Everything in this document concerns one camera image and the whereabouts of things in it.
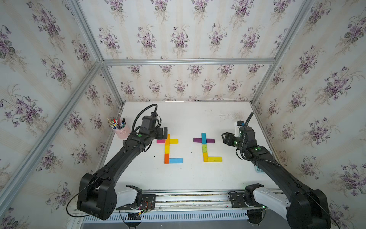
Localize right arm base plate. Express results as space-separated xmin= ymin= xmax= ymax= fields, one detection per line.
xmin=227 ymin=191 xmax=267 ymax=210

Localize orange-yellow long block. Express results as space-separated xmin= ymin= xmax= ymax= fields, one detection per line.
xmin=165 ymin=134 xmax=170 ymax=146

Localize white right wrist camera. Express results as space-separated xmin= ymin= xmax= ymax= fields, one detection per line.
xmin=234 ymin=120 xmax=245 ymax=137

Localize magenta block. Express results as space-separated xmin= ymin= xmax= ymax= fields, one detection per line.
xmin=156 ymin=139 xmax=165 ymax=144

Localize light blue long block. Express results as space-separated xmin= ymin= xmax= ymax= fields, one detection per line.
xmin=169 ymin=158 xmax=183 ymax=164

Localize aluminium front rail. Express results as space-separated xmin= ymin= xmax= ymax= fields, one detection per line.
xmin=72 ymin=189 xmax=311 ymax=214

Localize purple block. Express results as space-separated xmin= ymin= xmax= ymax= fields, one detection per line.
xmin=206 ymin=138 xmax=215 ymax=144
xmin=193 ymin=138 xmax=202 ymax=143

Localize yellow-orange block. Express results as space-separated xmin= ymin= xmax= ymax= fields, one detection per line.
xmin=203 ymin=152 xmax=209 ymax=162

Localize pens in cup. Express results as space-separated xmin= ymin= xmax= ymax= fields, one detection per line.
xmin=107 ymin=113 xmax=126 ymax=130

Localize teal long block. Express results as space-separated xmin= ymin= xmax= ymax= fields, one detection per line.
xmin=202 ymin=133 xmax=207 ymax=145

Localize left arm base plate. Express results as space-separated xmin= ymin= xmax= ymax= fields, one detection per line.
xmin=116 ymin=194 xmax=156 ymax=211

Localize pink pen cup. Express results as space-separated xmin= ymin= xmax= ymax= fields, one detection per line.
xmin=114 ymin=125 xmax=131 ymax=140

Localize yellow long block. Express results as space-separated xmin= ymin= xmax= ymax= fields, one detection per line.
xmin=208 ymin=156 xmax=223 ymax=162

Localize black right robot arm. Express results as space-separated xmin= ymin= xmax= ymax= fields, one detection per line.
xmin=221 ymin=126 xmax=331 ymax=229

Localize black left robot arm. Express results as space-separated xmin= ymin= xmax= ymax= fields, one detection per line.
xmin=76 ymin=112 xmax=167 ymax=220

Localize light blue calculator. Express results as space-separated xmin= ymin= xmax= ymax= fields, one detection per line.
xmin=255 ymin=166 xmax=265 ymax=173

